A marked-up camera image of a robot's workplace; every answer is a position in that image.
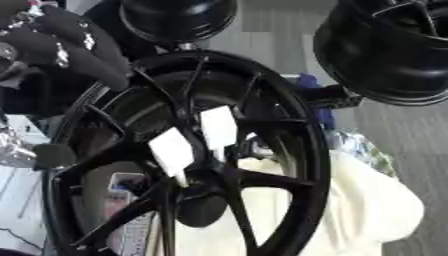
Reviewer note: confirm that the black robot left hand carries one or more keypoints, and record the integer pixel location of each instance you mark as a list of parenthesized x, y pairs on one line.
[(70, 36)]

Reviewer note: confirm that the black round wheel rim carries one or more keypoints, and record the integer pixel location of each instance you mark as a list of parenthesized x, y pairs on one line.
[(175, 20)]

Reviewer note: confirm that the white pin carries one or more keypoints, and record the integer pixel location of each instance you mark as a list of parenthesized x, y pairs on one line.
[(219, 128), (172, 151)]

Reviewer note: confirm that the black spoked wheel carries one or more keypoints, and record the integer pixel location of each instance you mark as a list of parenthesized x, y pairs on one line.
[(310, 150)]

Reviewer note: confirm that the large black wheel rim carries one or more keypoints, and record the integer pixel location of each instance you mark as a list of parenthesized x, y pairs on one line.
[(373, 53)]

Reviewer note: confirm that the blue object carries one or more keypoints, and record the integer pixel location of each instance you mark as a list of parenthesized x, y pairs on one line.
[(309, 83)]

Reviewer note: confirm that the crumpled silver foil bundle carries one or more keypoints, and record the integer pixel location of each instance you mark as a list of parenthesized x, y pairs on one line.
[(359, 150)]

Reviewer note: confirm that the cream white cloth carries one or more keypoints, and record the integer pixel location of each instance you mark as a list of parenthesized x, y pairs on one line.
[(361, 206)]

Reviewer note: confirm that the black bracket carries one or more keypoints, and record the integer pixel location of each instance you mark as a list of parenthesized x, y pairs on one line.
[(332, 96)]

